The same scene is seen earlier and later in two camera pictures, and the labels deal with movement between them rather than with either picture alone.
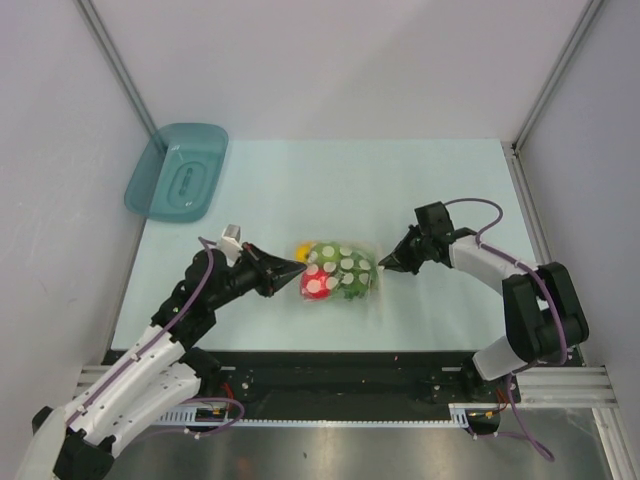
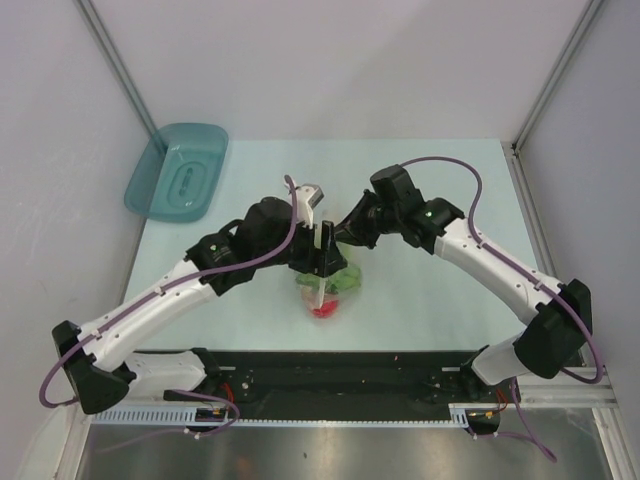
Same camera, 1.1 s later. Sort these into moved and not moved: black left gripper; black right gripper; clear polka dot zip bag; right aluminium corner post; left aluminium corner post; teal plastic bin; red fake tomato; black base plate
Moved: black left gripper; red fake tomato; clear polka dot zip bag; black right gripper
Not moved: left aluminium corner post; right aluminium corner post; teal plastic bin; black base plate
